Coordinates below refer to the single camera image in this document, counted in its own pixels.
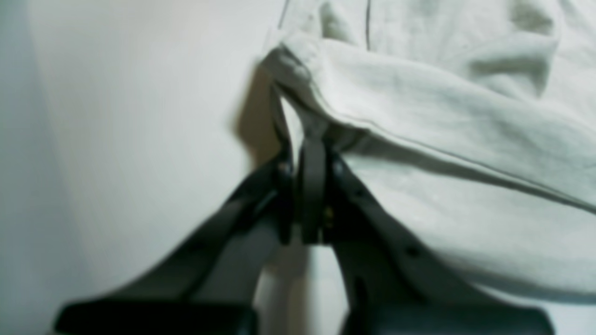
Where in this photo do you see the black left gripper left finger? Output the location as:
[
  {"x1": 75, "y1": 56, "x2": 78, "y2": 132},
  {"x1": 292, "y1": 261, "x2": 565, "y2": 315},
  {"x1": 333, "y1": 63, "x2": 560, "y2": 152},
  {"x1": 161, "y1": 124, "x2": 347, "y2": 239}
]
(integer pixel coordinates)
[{"x1": 54, "y1": 140, "x2": 326, "y2": 335}]

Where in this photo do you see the beige t-shirt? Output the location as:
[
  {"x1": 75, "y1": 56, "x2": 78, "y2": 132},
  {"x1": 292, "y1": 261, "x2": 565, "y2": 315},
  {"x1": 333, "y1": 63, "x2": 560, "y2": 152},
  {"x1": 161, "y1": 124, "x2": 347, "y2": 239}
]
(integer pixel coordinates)
[{"x1": 262, "y1": 0, "x2": 596, "y2": 304}]

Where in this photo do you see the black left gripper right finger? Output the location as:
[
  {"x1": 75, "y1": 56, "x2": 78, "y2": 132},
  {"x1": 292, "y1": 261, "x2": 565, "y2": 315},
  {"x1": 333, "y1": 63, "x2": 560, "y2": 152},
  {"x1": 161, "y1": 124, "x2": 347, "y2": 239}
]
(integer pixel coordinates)
[{"x1": 325, "y1": 147, "x2": 554, "y2": 335}]

